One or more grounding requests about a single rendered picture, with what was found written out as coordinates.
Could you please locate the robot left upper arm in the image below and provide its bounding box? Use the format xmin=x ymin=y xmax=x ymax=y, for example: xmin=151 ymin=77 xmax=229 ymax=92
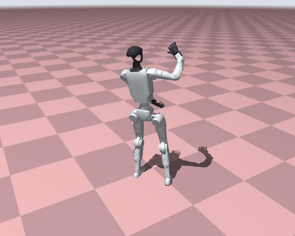
xmin=120 ymin=69 xmax=127 ymax=83

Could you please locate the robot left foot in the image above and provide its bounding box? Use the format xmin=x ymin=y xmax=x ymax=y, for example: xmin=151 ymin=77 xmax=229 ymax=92
xmin=133 ymin=166 xmax=145 ymax=178

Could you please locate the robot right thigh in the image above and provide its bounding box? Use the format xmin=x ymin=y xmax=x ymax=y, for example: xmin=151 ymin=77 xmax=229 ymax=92
xmin=150 ymin=112 xmax=168 ymax=153

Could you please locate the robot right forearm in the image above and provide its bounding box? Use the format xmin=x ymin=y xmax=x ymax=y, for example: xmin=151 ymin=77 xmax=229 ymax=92
xmin=173 ymin=53 xmax=185 ymax=77

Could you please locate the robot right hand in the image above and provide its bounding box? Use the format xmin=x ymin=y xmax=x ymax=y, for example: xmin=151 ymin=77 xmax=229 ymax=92
xmin=167 ymin=42 xmax=182 ymax=58

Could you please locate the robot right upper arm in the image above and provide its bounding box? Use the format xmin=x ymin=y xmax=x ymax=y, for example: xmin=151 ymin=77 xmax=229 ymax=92
xmin=147 ymin=68 xmax=180 ymax=81

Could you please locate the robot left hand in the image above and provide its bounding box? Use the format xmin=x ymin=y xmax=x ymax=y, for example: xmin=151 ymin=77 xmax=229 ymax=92
xmin=151 ymin=99 xmax=165 ymax=108

